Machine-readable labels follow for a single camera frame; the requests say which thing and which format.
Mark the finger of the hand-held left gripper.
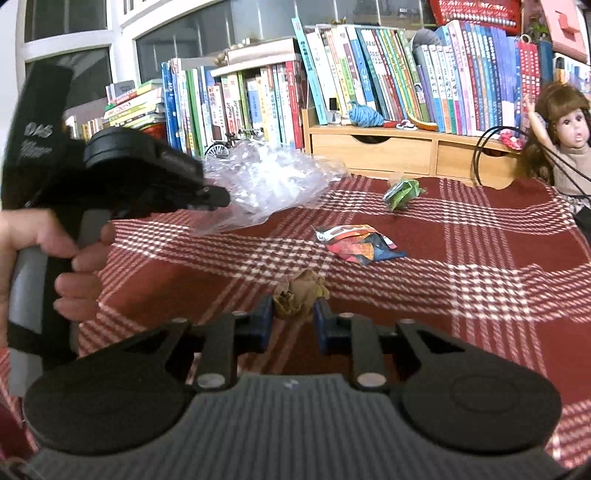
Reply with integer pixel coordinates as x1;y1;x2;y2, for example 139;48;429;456
178;185;231;212

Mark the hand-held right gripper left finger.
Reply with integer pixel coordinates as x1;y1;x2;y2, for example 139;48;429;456
124;295;274;391

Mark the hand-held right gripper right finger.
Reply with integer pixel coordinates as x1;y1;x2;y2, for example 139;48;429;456
313;298;468;391

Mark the brown paper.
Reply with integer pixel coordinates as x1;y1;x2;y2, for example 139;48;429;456
272;270;331;320

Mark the clear plastic bag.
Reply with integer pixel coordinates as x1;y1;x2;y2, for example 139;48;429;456
191;147;350;237

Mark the person's left hand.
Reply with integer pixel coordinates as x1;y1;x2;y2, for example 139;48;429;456
0;210;117;348

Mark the small bicycle model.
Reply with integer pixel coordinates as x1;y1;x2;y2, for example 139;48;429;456
204;128;265;160

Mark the stack of flat colourful books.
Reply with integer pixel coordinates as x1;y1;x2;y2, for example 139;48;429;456
104;80;167;140

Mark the colourful snack wrapper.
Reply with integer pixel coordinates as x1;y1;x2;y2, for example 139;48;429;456
315;224;408;267

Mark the red plaid cloth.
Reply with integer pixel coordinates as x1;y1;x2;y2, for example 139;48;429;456
0;174;591;469

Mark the row of books beside organizer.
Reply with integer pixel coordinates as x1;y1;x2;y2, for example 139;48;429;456
161;59;306;158

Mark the white framed window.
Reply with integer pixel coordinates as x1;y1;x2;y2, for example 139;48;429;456
17;0;296;118

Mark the crumpled green wrapper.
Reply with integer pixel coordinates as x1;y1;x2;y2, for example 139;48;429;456
382;178;426;212

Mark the pale flat book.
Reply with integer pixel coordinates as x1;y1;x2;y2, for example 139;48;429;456
211;37;302;78

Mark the blue yarn ball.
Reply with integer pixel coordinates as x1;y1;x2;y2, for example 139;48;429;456
348;101;385;128

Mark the wooden drawer organizer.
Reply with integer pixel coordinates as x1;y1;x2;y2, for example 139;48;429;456
302;108;523;188

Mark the yellow curved toy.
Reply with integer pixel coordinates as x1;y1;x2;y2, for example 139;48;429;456
405;113;440;133

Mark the row of books on organizer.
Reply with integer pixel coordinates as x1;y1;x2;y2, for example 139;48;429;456
292;17;556;137

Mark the pink knitted item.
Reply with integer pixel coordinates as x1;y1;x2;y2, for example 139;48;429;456
498;129;526;152

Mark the brown haired doll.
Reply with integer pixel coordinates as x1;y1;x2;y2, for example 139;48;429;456
521;83;591;228

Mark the red plastic basket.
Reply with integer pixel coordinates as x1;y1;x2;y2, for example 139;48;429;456
428;0;523;36

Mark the pink box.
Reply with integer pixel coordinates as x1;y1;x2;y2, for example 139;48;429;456
539;0;591;57

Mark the black cable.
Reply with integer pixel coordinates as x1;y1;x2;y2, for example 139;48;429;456
471;124;591;209

